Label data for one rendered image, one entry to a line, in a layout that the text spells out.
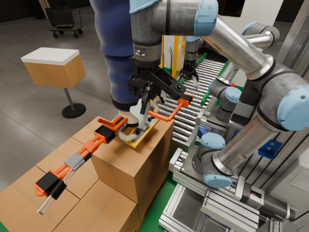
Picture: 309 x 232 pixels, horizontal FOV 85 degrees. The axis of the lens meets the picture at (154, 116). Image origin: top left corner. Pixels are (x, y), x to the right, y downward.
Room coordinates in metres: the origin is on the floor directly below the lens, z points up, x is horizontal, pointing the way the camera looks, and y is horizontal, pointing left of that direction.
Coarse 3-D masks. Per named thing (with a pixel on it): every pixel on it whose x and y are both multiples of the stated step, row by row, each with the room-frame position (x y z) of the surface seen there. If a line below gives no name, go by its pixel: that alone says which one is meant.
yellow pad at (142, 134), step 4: (148, 116) 0.93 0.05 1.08; (148, 120) 0.87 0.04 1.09; (152, 120) 0.89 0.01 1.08; (156, 120) 0.90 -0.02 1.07; (152, 124) 0.85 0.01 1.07; (136, 128) 0.81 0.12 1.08; (148, 128) 0.81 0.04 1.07; (152, 128) 0.83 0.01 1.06; (132, 132) 0.77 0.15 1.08; (136, 132) 0.76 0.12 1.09; (140, 132) 0.77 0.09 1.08; (144, 132) 0.77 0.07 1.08; (148, 132) 0.78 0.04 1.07; (140, 136) 0.74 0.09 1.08; (144, 136) 0.74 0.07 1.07; (132, 140) 0.70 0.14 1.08; (136, 140) 0.70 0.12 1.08; (140, 140) 0.71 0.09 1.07; (128, 144) 0.68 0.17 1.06; (132, 144) 0.68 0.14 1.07; (136, 144) 0.68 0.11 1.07
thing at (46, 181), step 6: (48, 174) 0.39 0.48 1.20; (54, 174) 0.39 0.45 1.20; (42, 180) 0.36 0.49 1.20; (48, 180) 0.36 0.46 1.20; (54, 180) 0.36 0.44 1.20; (36, 186) 0.34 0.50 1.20; (42, 186) 0.34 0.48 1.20; (48, 186) 0.34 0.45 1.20; (54, 186) 0.35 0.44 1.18; (42, 192) 0.31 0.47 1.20; (48, 192) 0.32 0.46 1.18
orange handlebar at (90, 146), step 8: (152, 112) 0.84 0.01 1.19; (176, 112) 0.84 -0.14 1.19; (168, 120) 0.77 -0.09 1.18; (96, 136) 0.63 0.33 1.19; (88, 144) 0.57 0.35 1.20; (96, 144) 0.57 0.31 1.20; (80, 152) 0.53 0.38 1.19; (88, 152) 0.53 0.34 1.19; (64, 168) 0.44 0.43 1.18; (64, 176) 0.40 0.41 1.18; (40, 192) 0.32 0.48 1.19
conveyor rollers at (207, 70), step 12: (204, 60) 3.20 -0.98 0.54; (204, 72) 2.73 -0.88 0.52; (216, 72) 2.71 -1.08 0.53; (192, 84) 2.28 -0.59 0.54; (204, 84) 2.28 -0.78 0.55; (168, 96) 1.98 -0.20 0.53; (168, 108) 1.69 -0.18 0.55; (192, 108) 1.70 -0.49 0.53; (204, 108) 1.71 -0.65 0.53; (180, 120) 1.50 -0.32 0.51
